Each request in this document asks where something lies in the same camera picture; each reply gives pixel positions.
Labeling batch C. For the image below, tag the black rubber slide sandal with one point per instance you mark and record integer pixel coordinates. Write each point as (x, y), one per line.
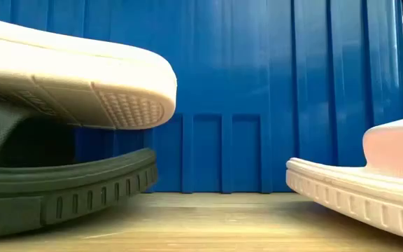
(82, 189)

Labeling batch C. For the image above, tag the pink rubber slide sandal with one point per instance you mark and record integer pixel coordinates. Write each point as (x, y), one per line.
(373, 196)
(65, 73)

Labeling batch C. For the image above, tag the blue plastic bin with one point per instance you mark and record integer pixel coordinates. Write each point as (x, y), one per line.
(243, 87)

